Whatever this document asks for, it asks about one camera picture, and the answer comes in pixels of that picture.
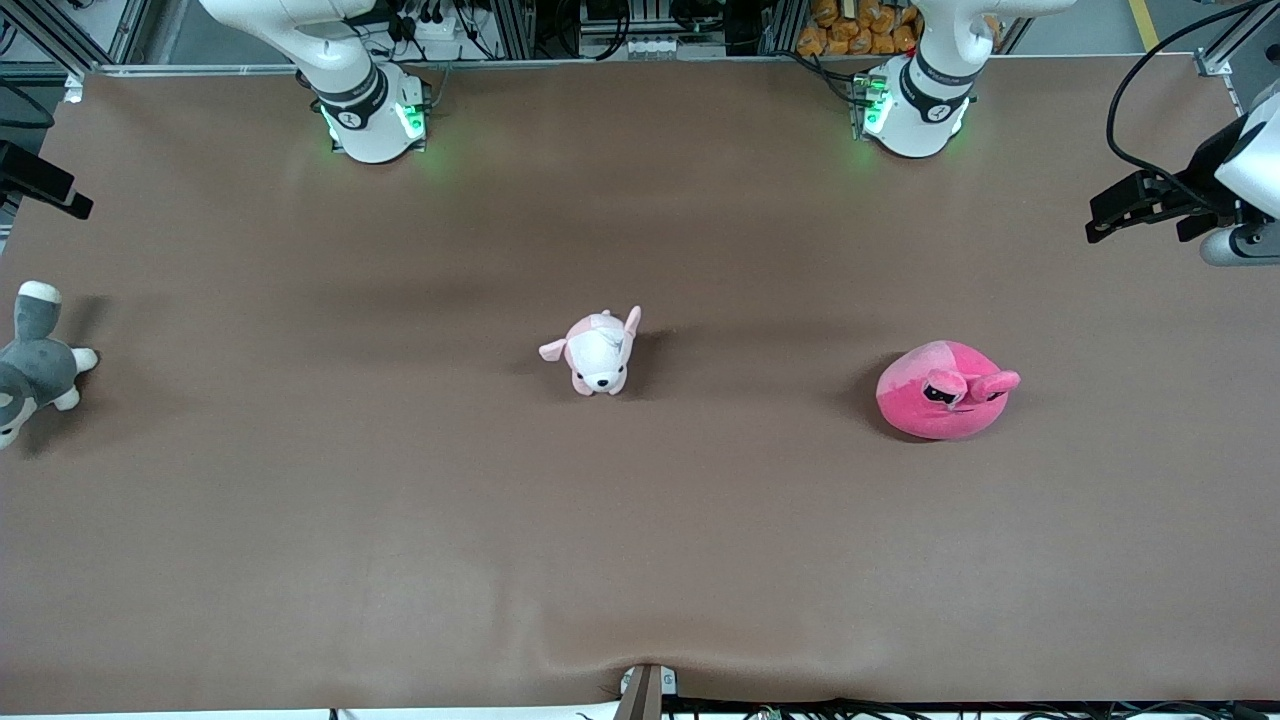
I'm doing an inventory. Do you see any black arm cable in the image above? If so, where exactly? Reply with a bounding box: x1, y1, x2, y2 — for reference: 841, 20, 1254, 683
1104, 0, 1280, 201
0, 78, 57, 131

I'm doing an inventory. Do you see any grey white plush husky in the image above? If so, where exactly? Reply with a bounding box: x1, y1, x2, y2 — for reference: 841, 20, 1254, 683
0, 280, 100, 450

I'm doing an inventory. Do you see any pink round plush toy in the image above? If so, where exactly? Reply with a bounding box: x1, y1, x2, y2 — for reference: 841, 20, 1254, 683
876, 340, 1022, 442

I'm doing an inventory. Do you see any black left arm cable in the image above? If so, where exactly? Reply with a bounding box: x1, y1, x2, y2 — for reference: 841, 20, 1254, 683
1104, 0, 1280, 201

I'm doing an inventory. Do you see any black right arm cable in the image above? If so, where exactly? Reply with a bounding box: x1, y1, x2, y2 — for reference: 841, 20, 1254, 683
0, 78, 57, 131

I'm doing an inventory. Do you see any table cover mat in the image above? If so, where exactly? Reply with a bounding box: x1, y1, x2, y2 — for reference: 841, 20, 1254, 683
0, 55, 1280, 716

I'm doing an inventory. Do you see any orange plush toys pile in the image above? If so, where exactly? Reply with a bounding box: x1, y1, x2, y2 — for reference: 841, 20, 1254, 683
797, 0, 923, 57

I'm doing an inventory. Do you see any white power strip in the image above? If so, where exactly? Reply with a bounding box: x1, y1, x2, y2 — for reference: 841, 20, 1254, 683
412, 8, 473, 43

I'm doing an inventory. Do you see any small white pink plush dog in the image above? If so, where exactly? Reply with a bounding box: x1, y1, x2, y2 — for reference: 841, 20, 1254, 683
539, 305, 643, 397

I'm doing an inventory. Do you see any metal table edge bracket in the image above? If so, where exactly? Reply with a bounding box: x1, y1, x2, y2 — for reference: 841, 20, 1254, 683
615, 663, 679, 720

